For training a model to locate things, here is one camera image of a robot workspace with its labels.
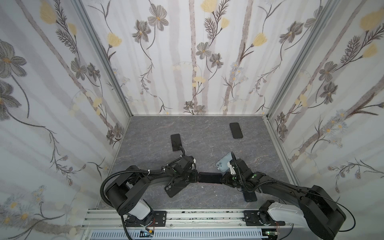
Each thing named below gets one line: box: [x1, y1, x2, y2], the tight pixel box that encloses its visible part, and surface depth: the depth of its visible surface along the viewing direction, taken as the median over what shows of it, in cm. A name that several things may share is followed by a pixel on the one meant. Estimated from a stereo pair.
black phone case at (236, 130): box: [229, 122, 243, 139], surface depth 114 cm
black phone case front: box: [164, 181, 190, 198], surface depth 85 cm
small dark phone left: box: [170, 133, 182, 152], surface depth 109 cm
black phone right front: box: [243, 191, 258, 202], surface depth 82 cm
